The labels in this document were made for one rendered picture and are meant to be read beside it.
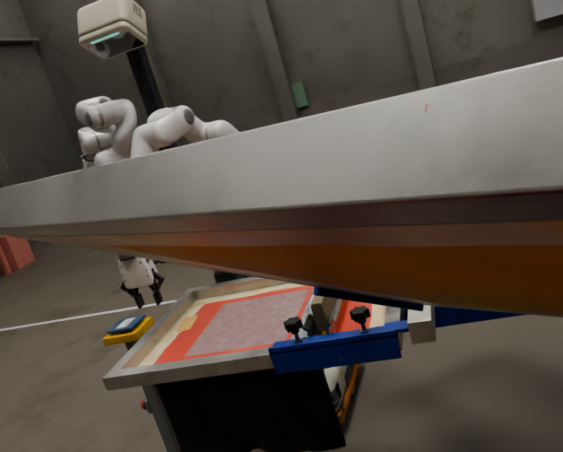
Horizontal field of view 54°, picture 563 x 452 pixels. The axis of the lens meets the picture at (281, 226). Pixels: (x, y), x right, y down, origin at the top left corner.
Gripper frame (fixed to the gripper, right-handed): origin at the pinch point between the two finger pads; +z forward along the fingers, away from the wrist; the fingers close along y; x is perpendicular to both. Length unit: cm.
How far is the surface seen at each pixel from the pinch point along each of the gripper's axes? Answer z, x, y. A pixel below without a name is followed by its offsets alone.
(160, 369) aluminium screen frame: 8.1, 29.8, -15.8
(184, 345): 11.9, 10.7, -12.7
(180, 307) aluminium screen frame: 9.4, -13.1, -1.6
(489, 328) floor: 111, -151, -97
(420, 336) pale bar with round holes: 7, 35, -82
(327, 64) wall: -52, -1011, 93
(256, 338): 12.0, 13.2, -36.4
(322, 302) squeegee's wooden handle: 2, 20, -59
